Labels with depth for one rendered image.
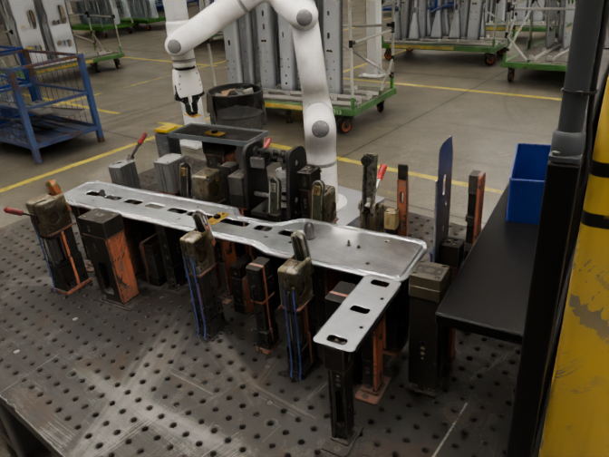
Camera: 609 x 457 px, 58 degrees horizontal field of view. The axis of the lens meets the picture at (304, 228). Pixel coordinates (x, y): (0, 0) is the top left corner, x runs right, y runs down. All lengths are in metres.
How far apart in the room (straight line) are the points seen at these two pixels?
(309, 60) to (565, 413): 1.49
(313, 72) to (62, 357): 1.27
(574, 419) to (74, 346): 1.43
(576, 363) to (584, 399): 0.06
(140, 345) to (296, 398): 0.56
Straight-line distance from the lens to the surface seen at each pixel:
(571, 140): 0.58
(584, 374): 0.87
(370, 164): 1.59
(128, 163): 2.23
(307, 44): 2.06
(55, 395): 1.72
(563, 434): 0.95
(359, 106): 5.73
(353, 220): 2.15
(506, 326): 1.21
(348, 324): 1.24
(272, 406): 1.49
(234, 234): 1.66
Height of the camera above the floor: 1.75
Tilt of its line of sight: 27 degrees down
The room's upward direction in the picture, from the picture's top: 5 degrees counter-clockwise
